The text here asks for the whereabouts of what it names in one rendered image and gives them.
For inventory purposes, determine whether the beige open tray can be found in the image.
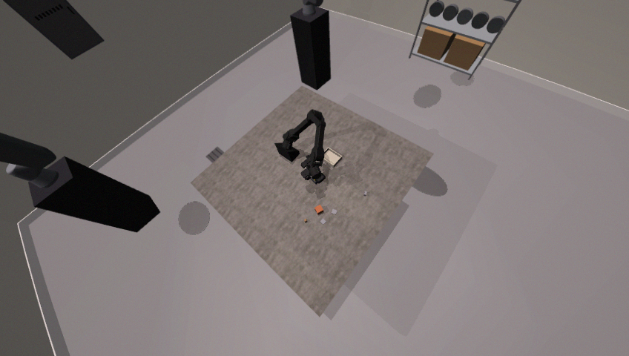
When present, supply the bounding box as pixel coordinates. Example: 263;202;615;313
323;147;342;167

